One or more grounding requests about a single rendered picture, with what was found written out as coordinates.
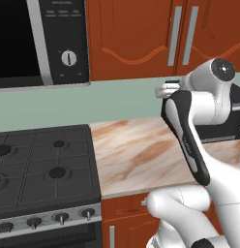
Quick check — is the silver cabinet door handle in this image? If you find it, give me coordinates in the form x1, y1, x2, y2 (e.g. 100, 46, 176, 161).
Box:
182, 6, 200, 67
167, 6, 184, 68

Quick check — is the black microwave oven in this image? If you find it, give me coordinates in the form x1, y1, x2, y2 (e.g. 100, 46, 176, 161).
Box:
0, 0, 92, 93

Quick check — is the red-brown lower cupboard door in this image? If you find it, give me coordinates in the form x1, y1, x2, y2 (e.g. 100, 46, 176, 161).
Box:
102, 215, 163, 248

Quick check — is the black gas stove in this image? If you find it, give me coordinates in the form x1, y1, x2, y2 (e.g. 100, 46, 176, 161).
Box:
0, 124, 104, 248

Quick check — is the silver microwave knob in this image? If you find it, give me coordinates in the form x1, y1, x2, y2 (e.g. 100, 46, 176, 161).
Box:
60, 49, 78, 68

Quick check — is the silver microwave door handle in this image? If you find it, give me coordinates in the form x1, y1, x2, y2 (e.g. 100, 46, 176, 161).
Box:
26, 0, 54, 87

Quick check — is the black stove knob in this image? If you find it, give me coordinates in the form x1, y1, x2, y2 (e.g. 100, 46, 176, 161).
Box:
0, 222, 15, 234
54, 212, 71, 227
26, 216, 44, 231
80, 207, 97, 222

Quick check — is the silver lower cupboard handle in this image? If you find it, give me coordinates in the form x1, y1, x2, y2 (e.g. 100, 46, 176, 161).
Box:
108, 225, 116, 248

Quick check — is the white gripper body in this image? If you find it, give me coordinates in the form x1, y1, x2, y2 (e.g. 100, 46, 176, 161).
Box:
154, 83, 182, 100

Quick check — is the red-brown cabinet door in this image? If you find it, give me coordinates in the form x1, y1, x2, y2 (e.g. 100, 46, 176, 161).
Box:
175, 0, 240, 78
85, 0, 184, 82

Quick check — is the red-brown drawer front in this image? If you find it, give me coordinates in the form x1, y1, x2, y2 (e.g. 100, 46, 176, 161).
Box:
102, 192, 153, 218

